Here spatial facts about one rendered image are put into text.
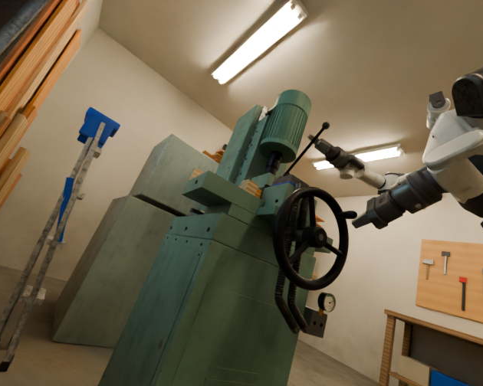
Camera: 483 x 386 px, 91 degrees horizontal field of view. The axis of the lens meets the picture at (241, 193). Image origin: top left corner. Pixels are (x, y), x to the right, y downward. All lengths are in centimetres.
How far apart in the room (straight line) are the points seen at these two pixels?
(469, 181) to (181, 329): 77
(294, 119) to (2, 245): 282
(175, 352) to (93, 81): 310
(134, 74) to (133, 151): 98
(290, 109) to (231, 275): 76
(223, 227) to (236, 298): 22
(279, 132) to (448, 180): 63
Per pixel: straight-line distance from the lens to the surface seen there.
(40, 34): 201
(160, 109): 352
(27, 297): 143
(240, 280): 78
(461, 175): 69
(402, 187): 69
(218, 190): 74
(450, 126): 96
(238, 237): 76
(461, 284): 403
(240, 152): 122
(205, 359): 80
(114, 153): 321
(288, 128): 109
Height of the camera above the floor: 64
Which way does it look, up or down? 18 degrees up
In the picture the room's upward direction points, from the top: 20 degrees clockwise
